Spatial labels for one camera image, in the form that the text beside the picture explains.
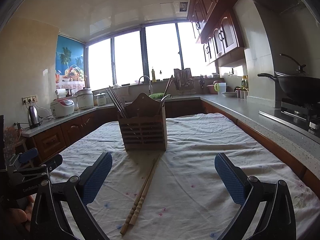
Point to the wooden utensil holder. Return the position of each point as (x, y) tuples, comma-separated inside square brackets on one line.
[(143, 125)]

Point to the small white cooker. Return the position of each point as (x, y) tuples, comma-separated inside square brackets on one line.
[(101, 99)]

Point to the wooden dish rack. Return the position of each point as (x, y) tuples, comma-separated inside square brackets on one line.
[(183, 79)]

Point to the black wok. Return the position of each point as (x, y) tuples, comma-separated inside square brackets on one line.
[(299, 88)]

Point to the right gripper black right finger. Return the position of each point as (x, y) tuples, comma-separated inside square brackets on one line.
[(278, 218)]

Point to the wall power socket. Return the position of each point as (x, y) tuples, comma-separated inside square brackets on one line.
[(29, 99)]

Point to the white jug green lid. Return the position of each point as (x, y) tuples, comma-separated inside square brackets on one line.
[(220, 87)]

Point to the paper towel roll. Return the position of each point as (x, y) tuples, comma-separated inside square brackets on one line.
[(61, 93)]

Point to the wooden chopstick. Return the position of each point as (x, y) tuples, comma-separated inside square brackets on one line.
[(138, 197), (138, 208)]

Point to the wooden wall cabinets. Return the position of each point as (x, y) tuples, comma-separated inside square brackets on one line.
[(217, 30)]

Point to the gas stove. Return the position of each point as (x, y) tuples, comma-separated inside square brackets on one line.
[(303, 118)]

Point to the yellow oil bottle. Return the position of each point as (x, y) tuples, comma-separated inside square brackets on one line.
[(244, 83)]

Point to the fruit picture poster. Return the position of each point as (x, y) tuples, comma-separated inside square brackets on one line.
[(69, 64)]

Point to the pink basin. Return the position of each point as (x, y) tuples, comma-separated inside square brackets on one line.
[(211, 87)]

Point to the floral white tablecloth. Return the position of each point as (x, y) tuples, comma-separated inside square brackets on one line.
[(186, 198)]

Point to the green dish basket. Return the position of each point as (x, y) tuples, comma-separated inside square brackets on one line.
[(159, 96)]

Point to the white slow cooker pot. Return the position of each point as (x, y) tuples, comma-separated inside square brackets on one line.
[(85, 98)]

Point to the person's left hand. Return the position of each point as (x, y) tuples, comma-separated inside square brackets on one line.
[(16, 219)]

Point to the chrome sink faucet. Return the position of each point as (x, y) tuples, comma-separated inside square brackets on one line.
[(147, 81)]

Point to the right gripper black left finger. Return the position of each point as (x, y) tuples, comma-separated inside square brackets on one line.
[(48, 220)]

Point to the white red rice cooker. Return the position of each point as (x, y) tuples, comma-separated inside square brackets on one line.
[(62, 107)]

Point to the steel electric kettle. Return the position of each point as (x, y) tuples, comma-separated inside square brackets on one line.
[(33, 117)]

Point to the metal spoon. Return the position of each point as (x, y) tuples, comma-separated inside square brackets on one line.
[(162, 102)]

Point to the long bamboo chopstick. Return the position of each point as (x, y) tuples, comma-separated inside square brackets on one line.
[(168, 85)]

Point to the bowl of food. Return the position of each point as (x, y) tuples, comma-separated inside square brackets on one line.
[(229, 94)]

